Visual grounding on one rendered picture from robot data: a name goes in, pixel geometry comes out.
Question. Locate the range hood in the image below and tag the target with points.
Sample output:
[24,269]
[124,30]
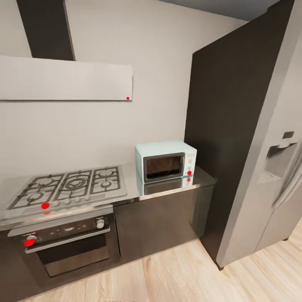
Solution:
[53,73]

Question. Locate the microwave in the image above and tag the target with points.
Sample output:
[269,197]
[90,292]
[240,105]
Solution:
[164,160]

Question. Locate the burner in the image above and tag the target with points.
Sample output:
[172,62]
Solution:
[58,190]

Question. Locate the oven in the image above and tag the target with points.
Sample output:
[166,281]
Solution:
[61,249]

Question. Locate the fridge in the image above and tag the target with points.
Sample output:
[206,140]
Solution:
[244,117]

